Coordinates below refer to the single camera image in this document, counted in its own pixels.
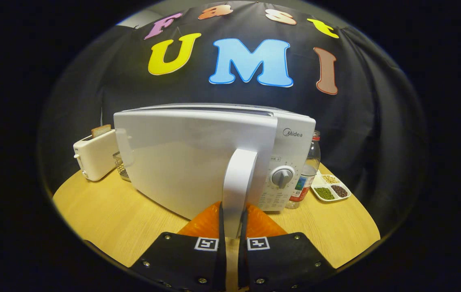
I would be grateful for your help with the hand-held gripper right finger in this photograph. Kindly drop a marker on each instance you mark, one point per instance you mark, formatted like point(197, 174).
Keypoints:
point(283, 263)

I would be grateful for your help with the toast slice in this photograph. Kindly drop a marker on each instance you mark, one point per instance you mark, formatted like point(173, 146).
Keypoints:
point(100, 131)

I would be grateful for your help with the white microwave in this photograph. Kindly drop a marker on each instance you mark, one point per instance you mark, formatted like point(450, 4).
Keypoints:
point(182, 162)

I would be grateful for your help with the clear bottle with red label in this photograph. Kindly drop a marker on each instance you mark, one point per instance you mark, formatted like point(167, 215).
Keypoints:
point(305, 182)

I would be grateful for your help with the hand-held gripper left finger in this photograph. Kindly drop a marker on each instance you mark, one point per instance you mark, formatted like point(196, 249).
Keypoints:
point(182, 263)

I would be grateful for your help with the white divided dish of beans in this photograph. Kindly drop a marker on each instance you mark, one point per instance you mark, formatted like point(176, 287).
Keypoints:
point(330, 190)

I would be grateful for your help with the white toaster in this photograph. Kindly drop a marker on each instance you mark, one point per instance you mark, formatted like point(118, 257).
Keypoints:
point(96, 158)

